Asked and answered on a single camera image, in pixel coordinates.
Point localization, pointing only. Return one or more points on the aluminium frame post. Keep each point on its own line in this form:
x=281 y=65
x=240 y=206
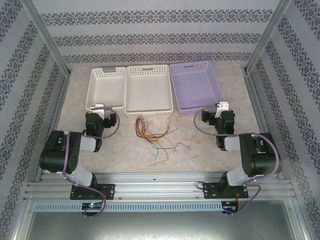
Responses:
x=45 y=35
x=270 y=32

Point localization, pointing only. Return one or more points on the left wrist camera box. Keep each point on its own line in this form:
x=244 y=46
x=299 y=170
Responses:
x=100 y=110

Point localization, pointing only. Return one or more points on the grey metal panel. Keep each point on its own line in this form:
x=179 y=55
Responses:
x=160 y=227

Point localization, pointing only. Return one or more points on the small white plastic basket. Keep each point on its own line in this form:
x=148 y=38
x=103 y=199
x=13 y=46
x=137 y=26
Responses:
x=105 y=85

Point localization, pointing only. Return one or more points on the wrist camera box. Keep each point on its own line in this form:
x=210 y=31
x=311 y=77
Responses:
x=100 y=110
x=223 y=106

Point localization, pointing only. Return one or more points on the large white plastic basket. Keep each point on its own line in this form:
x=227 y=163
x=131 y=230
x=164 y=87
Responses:
x=148 y=87

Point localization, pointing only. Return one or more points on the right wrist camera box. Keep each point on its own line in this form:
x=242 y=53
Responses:
x=223 y=106

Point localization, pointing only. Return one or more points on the right small circuit board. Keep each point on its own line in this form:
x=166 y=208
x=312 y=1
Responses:
x=228 y=206

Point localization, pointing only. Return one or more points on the purple plastic basket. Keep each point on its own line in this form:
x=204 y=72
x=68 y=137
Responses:
x=195 y=85

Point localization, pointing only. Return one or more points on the left small circuit board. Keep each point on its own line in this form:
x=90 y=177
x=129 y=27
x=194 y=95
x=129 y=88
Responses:
x=91 y=205

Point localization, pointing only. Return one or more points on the aluminium side rail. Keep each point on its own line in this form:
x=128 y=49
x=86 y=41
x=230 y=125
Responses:
x=59 y=107
x=257 y=105

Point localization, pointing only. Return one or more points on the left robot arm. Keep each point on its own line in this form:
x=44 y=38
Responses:
x=57 y=155

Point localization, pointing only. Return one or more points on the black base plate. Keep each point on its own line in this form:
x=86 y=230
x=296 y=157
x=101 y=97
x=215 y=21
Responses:
x=110 y=191
x=208 y=191

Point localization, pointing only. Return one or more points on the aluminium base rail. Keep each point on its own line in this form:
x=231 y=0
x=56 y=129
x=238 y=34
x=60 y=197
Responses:
x=155 y=187

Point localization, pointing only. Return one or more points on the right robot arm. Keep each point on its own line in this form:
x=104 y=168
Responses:
x=262 y=155

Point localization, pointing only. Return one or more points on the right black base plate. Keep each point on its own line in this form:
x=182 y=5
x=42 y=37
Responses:
x=208 y=191

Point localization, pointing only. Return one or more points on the small circuit board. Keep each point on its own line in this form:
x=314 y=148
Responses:
x=228 y=206
x=91 y=205

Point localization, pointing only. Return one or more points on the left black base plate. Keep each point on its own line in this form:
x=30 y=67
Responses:
x=110 y=191

